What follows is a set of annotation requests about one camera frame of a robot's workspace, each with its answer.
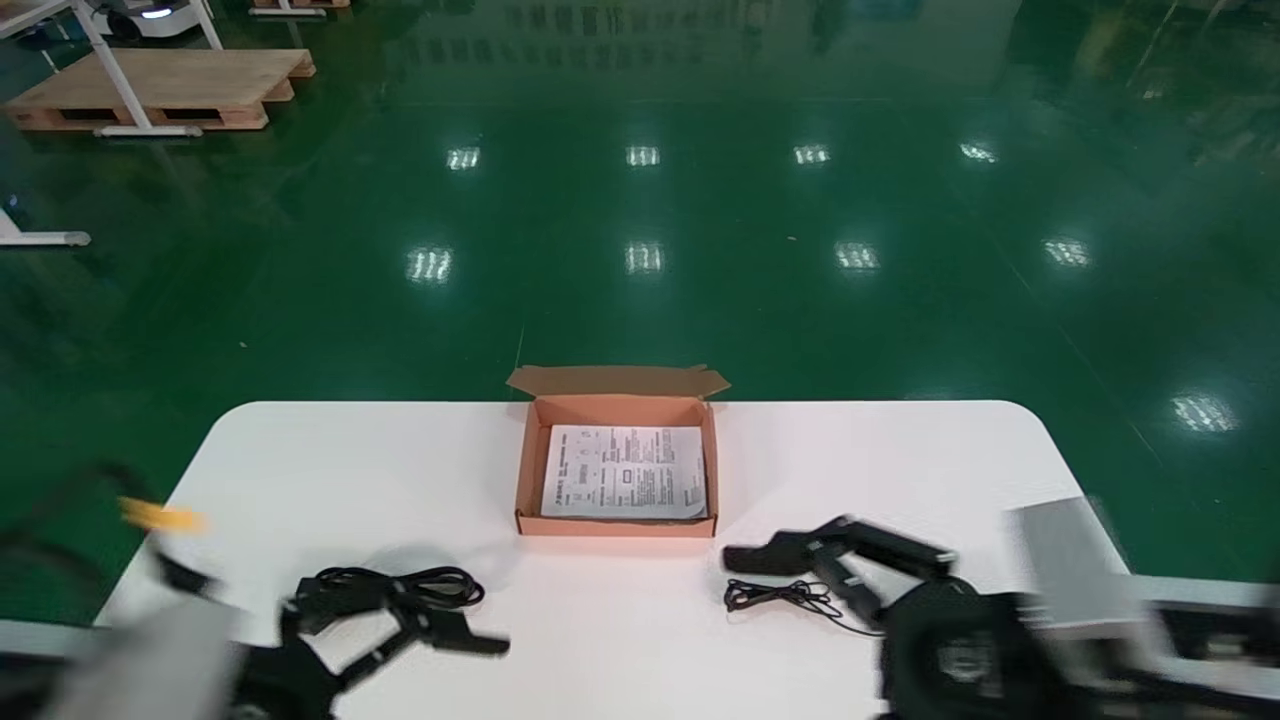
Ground small wooden pallet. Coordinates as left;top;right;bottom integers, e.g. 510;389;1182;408
250;0;353;18

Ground orange cardboard storage box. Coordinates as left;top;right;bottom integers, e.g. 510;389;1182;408
506;364;732;540

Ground large wooden pallet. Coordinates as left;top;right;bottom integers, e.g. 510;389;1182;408
4;48;317;134

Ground thin black usb cable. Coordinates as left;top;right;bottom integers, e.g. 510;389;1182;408
723;578;887;637

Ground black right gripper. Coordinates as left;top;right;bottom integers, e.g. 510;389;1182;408
722;517;1061;720

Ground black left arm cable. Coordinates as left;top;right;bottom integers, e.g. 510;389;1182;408
0;465;216;601

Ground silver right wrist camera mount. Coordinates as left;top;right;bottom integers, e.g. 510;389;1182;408
1003;498;1136;638

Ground white printed instruction sheet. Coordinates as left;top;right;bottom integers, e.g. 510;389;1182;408
541;425;709;521

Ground yellow cable tag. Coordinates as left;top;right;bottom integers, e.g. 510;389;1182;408
118;498;209;534

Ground thick black power cable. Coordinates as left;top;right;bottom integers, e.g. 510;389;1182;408
295;566;487;613

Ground white table foot bar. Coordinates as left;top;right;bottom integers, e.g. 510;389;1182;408
0;205;92;248

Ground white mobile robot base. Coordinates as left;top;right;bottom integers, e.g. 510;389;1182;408
85;0;208;40

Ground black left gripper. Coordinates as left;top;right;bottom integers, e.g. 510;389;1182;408
235;585;511;720

